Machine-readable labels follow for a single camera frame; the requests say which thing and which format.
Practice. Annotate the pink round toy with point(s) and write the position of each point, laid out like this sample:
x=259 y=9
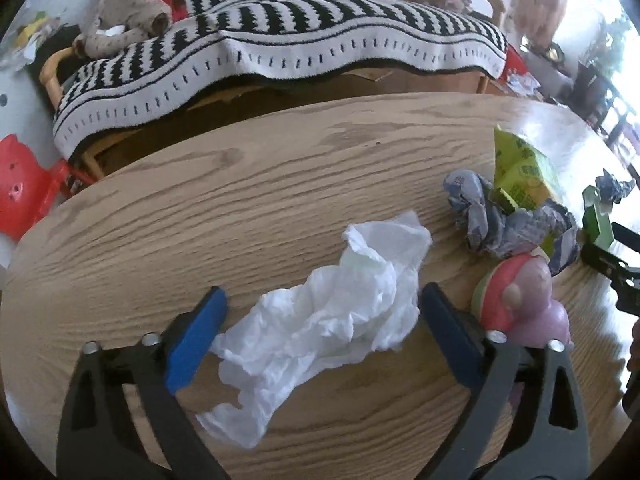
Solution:
x=520 y=295

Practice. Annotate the white tissue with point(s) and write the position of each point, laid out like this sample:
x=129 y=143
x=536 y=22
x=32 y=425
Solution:
x=330 y=310

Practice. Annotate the black and white striped blanket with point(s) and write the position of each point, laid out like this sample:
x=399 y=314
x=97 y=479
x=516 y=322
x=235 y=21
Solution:
x=280 y=45

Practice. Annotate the dark chair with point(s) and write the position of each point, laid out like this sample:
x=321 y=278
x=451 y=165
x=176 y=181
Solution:
x=607 y=105

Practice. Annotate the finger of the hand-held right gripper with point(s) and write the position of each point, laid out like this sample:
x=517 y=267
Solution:
x=625 y=282
x=627 y=238

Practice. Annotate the red plastic item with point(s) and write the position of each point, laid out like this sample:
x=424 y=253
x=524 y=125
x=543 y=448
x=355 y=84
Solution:
x=517 y=67

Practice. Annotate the white cabinet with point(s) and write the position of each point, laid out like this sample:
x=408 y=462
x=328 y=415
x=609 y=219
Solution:
x=15 y=110

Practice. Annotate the red bear-shaped stool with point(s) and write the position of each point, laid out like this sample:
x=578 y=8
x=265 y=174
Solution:
x=22 y=190

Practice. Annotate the yellow toy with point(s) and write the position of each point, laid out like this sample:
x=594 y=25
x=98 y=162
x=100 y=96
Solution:
x=32 y=30

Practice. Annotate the wooden sofa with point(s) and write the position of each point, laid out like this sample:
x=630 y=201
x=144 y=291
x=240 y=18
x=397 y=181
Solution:
x=50 y=72

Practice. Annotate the red plaid cushion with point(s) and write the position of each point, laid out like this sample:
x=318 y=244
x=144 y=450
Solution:
x=170 y=0

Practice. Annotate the crumpled grey paper ball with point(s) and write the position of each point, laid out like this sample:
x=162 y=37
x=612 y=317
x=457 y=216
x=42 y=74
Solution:
x=614 y=186
x=537 y=232
x=475 y=210

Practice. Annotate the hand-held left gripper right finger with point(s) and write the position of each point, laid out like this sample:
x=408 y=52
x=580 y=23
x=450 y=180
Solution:
x=452 y=335

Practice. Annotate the pink patterned curtain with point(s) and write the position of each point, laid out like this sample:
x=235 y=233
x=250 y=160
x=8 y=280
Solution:
x=542 y=0

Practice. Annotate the green and red snack bag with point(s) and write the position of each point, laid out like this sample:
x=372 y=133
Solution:
x=597 y=217

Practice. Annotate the yellow-green snack packet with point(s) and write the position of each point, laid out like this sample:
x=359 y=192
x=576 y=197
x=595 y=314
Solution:
x=520 y=170

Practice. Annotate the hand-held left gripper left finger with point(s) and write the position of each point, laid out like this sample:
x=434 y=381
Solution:
x=192 y=347

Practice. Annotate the brown plush toy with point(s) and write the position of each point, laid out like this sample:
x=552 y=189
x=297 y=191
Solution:
x=130 y=20

